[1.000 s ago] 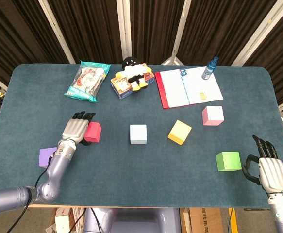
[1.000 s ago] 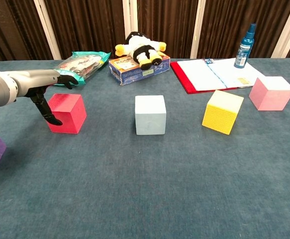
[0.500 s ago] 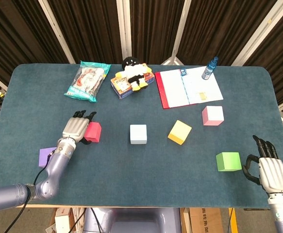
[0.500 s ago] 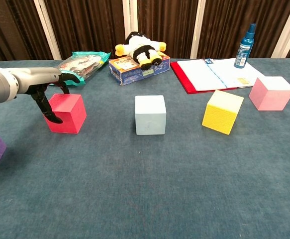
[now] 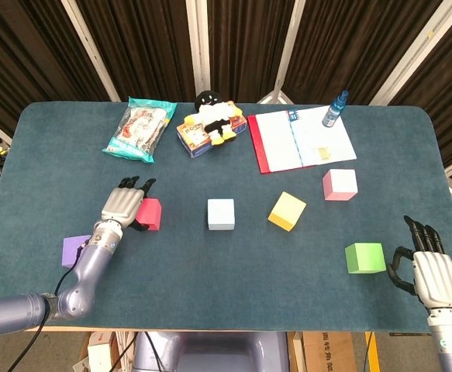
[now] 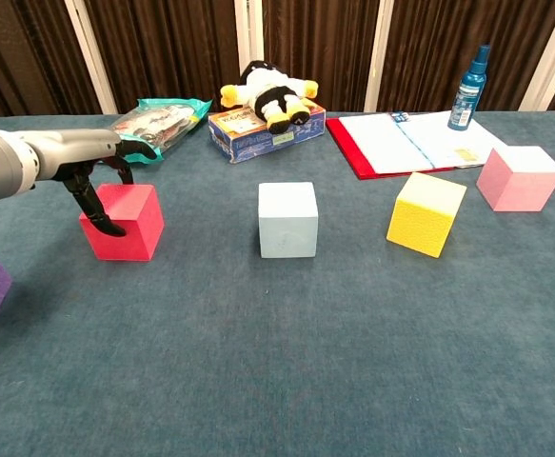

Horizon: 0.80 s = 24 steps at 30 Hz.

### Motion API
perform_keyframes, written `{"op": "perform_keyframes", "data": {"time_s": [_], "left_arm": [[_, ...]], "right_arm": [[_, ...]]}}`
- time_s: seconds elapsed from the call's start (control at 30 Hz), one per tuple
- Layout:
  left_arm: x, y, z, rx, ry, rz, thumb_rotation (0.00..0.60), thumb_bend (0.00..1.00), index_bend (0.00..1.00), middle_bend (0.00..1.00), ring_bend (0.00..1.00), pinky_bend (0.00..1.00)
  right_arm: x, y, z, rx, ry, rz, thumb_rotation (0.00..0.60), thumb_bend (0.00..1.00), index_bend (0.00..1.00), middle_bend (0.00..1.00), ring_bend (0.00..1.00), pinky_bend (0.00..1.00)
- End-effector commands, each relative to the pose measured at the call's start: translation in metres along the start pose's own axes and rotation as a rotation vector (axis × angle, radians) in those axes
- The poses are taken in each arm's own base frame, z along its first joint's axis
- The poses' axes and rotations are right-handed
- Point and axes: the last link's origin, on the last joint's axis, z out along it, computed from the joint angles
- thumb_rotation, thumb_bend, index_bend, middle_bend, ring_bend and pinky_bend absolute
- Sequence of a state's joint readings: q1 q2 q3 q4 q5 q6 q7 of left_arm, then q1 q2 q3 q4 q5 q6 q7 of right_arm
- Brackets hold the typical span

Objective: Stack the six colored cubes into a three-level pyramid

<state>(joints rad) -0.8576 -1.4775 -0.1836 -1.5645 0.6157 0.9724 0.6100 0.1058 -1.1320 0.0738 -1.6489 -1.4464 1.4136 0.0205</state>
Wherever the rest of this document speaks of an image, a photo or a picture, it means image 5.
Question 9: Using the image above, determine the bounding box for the pink foam cube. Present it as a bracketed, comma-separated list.
[322, 168, 359, 202]

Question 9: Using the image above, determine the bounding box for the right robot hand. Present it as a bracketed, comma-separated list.
[388, 215, 452, 310]

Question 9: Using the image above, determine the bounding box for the lavender robot torso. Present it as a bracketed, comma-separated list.
[132, 331, 291, 372]

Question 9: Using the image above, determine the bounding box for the brown cardboard box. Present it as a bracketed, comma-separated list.
[301, 331, 357, 372]

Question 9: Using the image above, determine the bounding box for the teal snack bag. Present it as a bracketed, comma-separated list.
[102, 96, 178, 164]

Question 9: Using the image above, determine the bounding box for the blue spray bottle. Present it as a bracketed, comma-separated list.
[322, 90, 350, 128]

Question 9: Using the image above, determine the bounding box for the teal felt table mat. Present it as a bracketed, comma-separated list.
[0, 101, 452, 333]

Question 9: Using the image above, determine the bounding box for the white carton box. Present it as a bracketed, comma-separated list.
[87, 332, 119, 372]

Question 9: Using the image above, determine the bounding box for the purple foam cube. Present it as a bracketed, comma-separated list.
[61, 234, 93, 269]

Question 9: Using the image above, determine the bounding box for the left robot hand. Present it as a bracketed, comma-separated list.
[101, 175, 157, 233]

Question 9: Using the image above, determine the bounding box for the blue cardboard box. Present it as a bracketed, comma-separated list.
[176, 100, 248, 159]

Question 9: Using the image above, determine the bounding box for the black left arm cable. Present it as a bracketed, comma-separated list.
[8, 242, 90, 372]

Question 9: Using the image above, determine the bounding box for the green foam cube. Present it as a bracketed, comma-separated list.
[344, 243, 387, 275]

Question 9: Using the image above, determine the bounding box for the open red folder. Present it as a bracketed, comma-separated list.
[247, 105, 357, 174]

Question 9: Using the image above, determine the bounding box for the penguin plush toy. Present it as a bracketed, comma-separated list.
[183, 91, 243, 147]

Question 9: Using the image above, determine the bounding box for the red foam cube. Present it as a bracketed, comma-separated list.
[135, 198, 163, 232]

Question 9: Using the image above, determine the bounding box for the yellow foam cube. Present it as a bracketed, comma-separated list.
[267, 191, 307, 233]

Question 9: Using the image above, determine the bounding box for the light blue foam cube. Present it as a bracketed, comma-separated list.
[206, 198, 236, 232]

